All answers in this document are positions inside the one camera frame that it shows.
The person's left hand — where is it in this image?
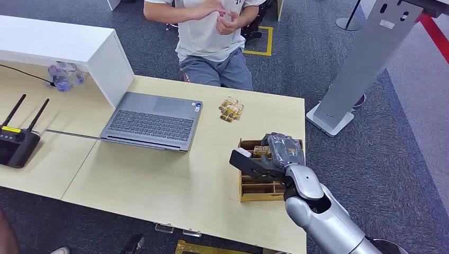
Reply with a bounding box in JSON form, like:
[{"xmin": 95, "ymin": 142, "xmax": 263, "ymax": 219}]
[{"xmin": 215, "ymin": 12, "xmax": 242, "ymax": 36}]

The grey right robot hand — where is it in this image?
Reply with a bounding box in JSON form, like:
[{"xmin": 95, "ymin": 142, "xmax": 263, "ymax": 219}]
[{"xmin": 261, "ymin": 132, "xmax": 306, "ymax": 173}]

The person's right hand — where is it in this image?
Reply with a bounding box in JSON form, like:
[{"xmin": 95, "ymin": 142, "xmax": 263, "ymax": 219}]
[{"xmin": 195, "ymin": 0, "xmax": 228, "ymax": 21}]

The person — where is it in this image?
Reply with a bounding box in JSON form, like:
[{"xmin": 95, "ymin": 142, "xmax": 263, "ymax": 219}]
[{"xmin": 143, "ymin": 0, "xmax": 268, "ymax": 92}]

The wooden card holder box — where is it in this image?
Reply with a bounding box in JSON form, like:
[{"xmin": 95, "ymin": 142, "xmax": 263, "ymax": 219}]
[{"xmin": 238, "ymin": 138, "xmax": 306, "ymax": 203}]

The black office chair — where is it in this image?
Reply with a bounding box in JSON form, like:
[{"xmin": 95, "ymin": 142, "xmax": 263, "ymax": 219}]
[{"xmin": 240, "ymin": 0, "xmax": 275, "ymax": 42}]

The pile of gold snack packets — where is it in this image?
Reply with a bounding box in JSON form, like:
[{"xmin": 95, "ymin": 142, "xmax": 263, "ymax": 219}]
[{"xmin": 218, "ymin": 96, "xmax": 245, "ymax": 123}]

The grey kiosk stand with white base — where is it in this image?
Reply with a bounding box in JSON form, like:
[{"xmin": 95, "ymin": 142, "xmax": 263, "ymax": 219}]
[{"xmin": 305, "ymin": 0, "xmax": 426, "ymax": 138}]

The stanchion pole with round base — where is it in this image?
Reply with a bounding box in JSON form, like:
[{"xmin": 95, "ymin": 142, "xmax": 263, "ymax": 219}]
[{"xmin": 335, "ymin": 0, "xmax": 364, "ymax": 32}]

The grey open laptop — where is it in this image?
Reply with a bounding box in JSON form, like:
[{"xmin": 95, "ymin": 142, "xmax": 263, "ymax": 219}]
[{"xmin": 46, "ymin": 91, "xmax": 204, "ymax": 153}]

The clear plastic water bottle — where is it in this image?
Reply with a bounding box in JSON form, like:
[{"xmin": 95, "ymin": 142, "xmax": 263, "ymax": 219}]
[
  {"xmin": 58, "ymin": 61, "xmax": 87, "ymax": 86},
  {"xmin": 47, "ymin": 63, "xmax": 73, "ymax": 93}
]

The white desk shelf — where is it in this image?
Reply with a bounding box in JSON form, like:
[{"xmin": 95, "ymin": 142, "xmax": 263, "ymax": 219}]
[{"xmin": 0, "ymin": 14, "xmax": 136, "ymax": 110}]

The black object under desk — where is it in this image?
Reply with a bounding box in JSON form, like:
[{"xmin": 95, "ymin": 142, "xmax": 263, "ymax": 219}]
[{"xmin": 120, "ymin": 233, "xmax": 145, "ymax": 254}]

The red barrier strip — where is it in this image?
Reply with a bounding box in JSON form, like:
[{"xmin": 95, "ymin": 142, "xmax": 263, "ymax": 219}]
[{"xmin": 416, "ymin": 13, "xmax": 449, "ymax": 65}]

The black remote controller with antennas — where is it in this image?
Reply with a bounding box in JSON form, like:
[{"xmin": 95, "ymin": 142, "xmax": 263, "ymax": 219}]
[{"xmin": 0, "ymin": 93, "xmax": 50, "ymax": 169}]

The black wrist camera with pale box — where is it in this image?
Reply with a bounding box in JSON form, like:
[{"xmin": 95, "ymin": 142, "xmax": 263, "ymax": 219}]
[{"xmin": 229, "ymin": 147, "xmax": 285, "ymax": 182}]

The black cable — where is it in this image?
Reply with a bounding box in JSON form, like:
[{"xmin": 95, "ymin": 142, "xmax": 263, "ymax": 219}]
[{"xmin": 0, "ymin": 63, "xmax": 56, "ymax": 87}]

